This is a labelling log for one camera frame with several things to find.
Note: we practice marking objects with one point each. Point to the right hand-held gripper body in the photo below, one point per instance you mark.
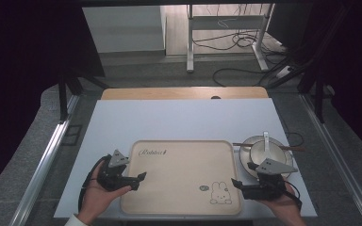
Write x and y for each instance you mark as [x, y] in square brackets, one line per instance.
[268, 180]

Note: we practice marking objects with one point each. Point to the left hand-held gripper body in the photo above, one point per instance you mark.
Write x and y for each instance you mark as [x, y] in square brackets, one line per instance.
[112, 175]

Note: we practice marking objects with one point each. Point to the person's left hand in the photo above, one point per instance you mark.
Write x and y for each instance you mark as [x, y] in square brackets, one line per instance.
[98, 196]

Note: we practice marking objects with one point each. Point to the person's right hand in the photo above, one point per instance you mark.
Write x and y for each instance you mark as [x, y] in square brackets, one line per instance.
[284, 210]

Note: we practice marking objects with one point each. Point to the white bowl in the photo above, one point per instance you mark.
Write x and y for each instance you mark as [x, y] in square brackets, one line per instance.
[275, 152]

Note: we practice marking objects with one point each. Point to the white spoon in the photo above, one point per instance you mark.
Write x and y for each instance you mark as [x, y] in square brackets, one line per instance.
[266, 141]

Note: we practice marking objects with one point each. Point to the beige tray with rabbit print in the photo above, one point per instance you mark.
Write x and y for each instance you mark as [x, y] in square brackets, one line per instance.
[182, 175]

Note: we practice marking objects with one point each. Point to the brown chopstick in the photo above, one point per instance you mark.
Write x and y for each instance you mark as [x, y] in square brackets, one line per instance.
[292, 147]

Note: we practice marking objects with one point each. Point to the white board sheet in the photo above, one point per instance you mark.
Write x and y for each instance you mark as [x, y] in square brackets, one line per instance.
[176, 121]

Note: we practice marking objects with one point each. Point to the wooden table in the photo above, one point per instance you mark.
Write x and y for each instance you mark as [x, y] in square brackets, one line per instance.
[169, 93]

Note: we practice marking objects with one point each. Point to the black metal stand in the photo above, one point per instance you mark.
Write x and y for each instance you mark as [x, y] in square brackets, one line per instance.
[63, 97]
[319, 94]

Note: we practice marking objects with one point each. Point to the white power strip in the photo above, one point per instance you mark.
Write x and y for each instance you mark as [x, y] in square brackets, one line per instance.
[284, 72]

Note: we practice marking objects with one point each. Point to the dark curtain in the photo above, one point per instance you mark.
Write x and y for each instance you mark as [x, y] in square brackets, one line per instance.
[28, 62]
[355, 62]

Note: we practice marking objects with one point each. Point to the white cabinet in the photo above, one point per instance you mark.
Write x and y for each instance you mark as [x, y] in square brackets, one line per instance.
[122, 28]

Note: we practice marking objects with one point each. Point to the aluminium rail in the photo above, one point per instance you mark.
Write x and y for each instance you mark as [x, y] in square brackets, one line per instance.
[44, 160]
[339, 160]

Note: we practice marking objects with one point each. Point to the white desk frame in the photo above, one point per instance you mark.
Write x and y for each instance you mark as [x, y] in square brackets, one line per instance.
[226, 22]

